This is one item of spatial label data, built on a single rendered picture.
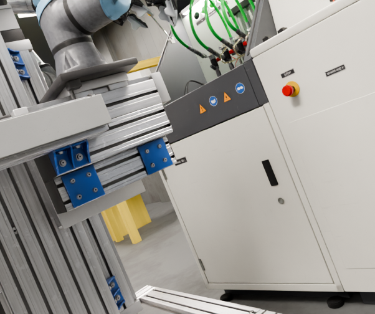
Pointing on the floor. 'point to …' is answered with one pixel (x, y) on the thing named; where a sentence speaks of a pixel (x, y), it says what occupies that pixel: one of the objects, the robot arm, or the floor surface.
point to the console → (343, 131)
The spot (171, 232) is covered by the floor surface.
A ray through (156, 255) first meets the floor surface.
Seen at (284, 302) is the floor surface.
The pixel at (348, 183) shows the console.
